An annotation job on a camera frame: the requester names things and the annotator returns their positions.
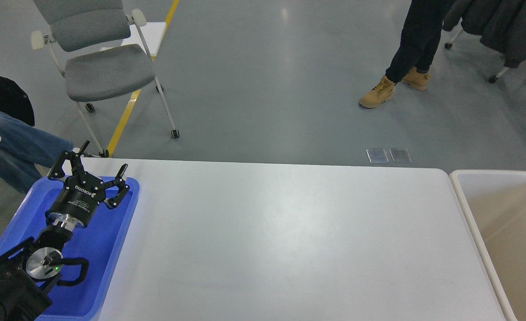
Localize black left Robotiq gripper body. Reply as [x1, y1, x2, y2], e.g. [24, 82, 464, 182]
[45, 172, 105, 228]

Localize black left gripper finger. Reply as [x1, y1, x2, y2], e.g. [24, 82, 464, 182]
[99, 163, 129, 210]
[48, 140, 90, 180]

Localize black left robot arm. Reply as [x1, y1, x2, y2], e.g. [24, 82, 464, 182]
[0, 152, 140, 321]

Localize blue plastic tray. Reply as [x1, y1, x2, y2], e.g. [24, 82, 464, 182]
[0, 177, 140, 321]

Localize seated person in jeans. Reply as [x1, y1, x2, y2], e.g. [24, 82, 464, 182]
[0, 76, 74, 193]

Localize grey office chair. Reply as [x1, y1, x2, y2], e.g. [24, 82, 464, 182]
[30, 0, 180, 157]

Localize white floor board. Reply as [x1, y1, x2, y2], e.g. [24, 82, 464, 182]
[99, 22, 167, 57]

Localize left metal floor plate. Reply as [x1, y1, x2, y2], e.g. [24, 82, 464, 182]
[366, 148, 389, 163]

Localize metal floor plate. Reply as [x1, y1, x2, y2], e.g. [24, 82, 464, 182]
[366, 148, 389, 163]
[389, 148, 412, 163]

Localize right metal floor plate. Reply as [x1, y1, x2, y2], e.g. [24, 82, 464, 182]
[389, 148, 412, 163]

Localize standing person black trousers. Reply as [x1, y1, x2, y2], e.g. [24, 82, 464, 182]
[359, 0, 454, 108]

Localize beige plastic bin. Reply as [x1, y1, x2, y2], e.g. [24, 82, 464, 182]
[450, 170, 526, 321]

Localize chair with dark coats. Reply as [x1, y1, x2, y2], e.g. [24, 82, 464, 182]
[442, 0, 526, 83]

